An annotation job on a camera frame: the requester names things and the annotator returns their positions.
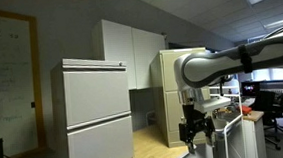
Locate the white wall cabinet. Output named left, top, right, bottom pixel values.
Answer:
left=90, top=14, right=169, bottom=93

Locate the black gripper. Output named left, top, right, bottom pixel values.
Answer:
left=176, top=101, right=219, bottom=155

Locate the beige metal file cabinet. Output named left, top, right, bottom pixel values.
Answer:
left=148, top=46, right=214, bottom=150

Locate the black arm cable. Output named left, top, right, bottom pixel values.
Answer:
left=259, top=22, right=283, bottom=43

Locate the grey metal file cabinet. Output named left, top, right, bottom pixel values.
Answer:
left=48, top=53, right=136, bottom=158

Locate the dark computer monitor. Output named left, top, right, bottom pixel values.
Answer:
left=240, top=80, right=262, bottom=98

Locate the small red object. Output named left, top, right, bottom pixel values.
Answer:
left=240, top=104, right=254, bottom=115

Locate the window with blinds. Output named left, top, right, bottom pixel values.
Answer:
left=252, top=67, right=283, bottom=83

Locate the small wood-topped white cabinet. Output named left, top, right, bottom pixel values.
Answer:
left=242, top=109, right=268, bottom=158

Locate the narrow ceiling light panel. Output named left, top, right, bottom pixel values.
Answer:
left=262, top=15, right=283, bottom=31

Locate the black strap on arm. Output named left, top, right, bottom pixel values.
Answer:
left=237, top=43, right=254, bottom=75

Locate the wood-framed whiteboard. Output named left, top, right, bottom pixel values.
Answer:
left=0, top=1, right=49, bottom=158

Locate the white tube rack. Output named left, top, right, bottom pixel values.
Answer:
left=208, top=81, right=247, bottom=158

